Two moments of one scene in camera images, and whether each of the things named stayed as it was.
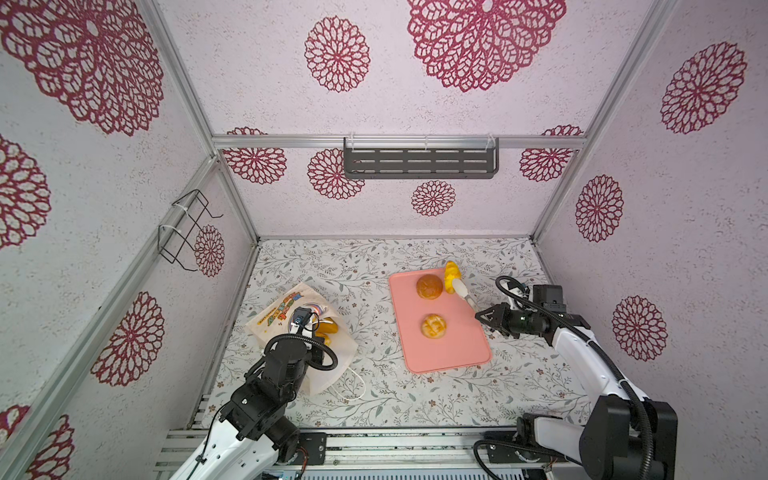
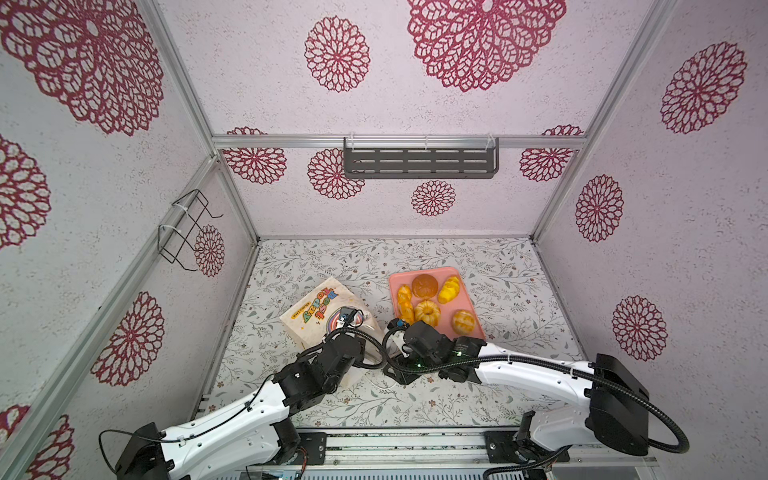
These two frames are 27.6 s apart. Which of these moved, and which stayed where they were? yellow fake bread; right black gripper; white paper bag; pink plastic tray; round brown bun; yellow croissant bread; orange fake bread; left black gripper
Moved: orange fake bread; right black gripper; left black gripper; white paper bag; yellow croissant bread; yellow fake bread
Stayed: round brown bun; pink plastic tray
